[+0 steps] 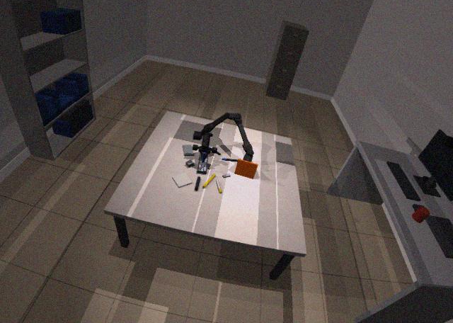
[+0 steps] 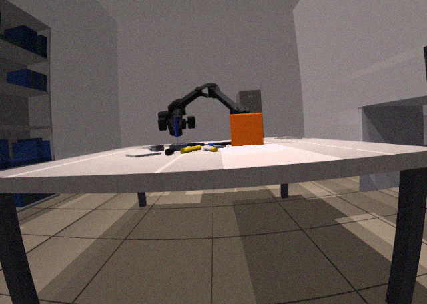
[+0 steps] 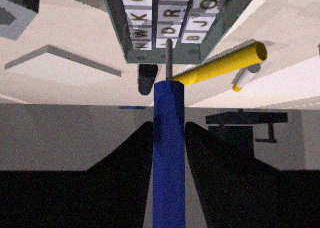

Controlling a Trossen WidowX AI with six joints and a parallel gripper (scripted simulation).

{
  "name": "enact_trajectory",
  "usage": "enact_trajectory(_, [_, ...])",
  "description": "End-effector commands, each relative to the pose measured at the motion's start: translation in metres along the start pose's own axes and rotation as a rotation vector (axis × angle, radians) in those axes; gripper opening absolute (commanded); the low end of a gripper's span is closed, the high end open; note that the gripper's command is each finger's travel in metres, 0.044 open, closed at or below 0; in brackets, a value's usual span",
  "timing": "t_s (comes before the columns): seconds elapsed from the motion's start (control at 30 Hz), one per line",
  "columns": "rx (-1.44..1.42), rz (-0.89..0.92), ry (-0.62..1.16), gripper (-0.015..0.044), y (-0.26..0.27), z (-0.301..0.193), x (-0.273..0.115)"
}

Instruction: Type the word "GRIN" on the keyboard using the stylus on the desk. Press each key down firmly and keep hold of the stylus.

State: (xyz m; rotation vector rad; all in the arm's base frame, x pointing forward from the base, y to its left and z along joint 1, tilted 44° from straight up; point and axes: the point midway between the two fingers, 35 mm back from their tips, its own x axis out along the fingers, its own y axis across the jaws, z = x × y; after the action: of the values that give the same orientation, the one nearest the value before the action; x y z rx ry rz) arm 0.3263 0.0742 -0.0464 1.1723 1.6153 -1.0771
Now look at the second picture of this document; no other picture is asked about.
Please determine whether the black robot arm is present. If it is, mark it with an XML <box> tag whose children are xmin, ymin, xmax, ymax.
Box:
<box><xmin>158</xmin><ymin>83</ymin><xmax>250</xmax><ymax>122</ymax></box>

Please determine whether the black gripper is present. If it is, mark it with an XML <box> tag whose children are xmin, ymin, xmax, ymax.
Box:
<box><xmin>158</xmin><ymin>113</ymin><xmax>195</xmax><ymax>133</ymax></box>

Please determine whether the keyboard with white letter keys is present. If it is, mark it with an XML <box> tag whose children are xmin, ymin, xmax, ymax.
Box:
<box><xmin>169</xmin><ymin>142</ymin><xmax>187</xmax><ymax>151</ymax></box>

